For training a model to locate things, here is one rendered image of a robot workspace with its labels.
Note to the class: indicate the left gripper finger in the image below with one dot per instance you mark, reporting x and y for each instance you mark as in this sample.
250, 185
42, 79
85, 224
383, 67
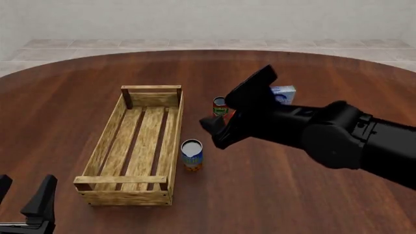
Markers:
40, 200
4, 186

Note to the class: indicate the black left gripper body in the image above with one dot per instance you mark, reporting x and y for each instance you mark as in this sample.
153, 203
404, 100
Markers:
19, 230

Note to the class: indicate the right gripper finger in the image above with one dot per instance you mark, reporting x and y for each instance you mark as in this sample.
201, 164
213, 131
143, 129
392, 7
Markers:
213, 124

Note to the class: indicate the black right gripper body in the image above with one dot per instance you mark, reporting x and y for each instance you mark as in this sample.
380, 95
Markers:
235, 131

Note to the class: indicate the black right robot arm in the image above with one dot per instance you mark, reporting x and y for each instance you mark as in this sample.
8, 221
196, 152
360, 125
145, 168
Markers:
338, 136

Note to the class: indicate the red and green soup tin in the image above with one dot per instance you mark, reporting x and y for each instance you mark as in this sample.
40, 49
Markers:
219, 109

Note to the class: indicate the wooden slat tray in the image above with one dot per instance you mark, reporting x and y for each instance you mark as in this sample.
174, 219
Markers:
136, 143

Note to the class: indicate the blue tin with orange base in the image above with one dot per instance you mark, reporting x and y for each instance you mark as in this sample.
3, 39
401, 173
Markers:
192, 157

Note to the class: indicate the white and blue carton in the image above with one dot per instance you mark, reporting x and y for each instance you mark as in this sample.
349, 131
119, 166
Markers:
287, 95

